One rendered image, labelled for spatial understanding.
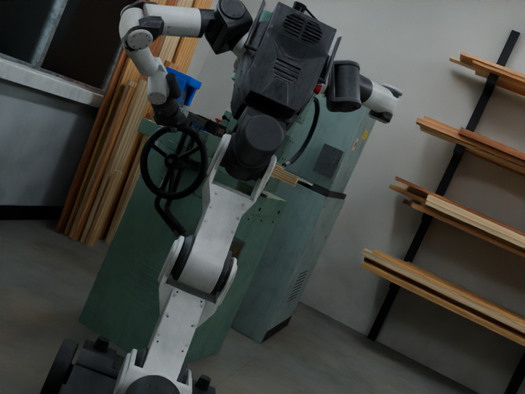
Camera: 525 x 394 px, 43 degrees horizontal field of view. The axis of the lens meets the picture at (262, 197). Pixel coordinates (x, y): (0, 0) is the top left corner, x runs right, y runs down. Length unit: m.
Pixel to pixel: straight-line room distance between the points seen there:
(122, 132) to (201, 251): 2.23
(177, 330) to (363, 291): 3.19
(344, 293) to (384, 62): 1.74
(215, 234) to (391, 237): 3.13
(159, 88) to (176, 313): 0.76
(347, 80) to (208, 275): 0.78
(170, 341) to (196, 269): 0.22
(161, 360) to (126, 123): 2.34
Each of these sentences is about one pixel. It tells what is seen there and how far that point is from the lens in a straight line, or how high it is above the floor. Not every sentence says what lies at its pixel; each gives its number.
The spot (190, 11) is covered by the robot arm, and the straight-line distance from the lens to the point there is 2.14.
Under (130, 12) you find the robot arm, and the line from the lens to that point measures 2.14.
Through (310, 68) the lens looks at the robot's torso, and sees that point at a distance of 2.02.
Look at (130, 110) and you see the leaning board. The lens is 4.08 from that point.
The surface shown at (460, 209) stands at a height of 1.11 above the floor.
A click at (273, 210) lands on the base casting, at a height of 0.74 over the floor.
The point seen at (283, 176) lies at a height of 0.92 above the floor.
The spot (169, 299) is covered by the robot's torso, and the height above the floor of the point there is 0.50.
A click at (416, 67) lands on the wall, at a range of 5.09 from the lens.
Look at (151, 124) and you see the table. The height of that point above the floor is 0.89.
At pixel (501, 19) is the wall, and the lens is 5.17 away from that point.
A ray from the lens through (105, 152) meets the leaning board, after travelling 4.06.
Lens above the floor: 1.05
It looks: 5 degrees down
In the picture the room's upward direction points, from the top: 24 degrees clockwise
